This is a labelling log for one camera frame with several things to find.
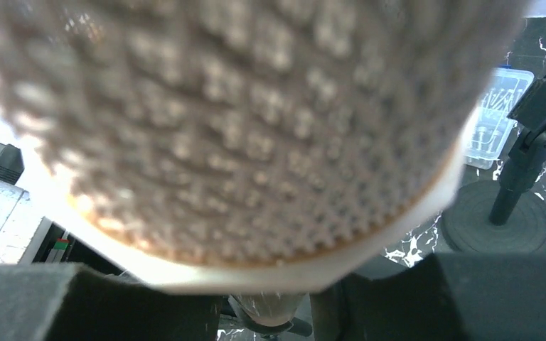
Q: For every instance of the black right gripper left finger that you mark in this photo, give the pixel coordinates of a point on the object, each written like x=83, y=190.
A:
x=72, y=302

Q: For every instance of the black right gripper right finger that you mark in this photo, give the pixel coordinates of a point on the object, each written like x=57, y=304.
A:
x=446, y=296

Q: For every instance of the black stand for purple microphone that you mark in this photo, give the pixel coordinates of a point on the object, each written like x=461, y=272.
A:
x=503, y=216

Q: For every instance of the beige microphone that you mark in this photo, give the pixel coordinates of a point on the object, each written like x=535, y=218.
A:
x=258, y=148

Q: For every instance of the black round-base stand for beige microphone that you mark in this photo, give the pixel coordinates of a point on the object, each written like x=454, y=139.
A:
x=234, y=319

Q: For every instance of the clear plastic screw box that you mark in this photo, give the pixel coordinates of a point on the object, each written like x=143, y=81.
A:
x=493, y=127

